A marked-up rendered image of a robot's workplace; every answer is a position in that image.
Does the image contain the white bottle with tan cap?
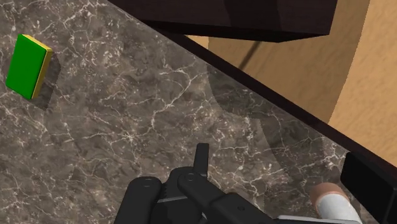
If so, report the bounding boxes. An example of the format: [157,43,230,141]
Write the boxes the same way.
[309,182,363,224]

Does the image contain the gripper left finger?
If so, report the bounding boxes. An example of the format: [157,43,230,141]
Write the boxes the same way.
[113,143,277,224]

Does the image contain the green and yellow sponge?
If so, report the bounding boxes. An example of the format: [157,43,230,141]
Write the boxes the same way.
[5,33,54,101]

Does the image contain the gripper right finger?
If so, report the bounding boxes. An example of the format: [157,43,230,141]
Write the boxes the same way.
[340,151,397,224]

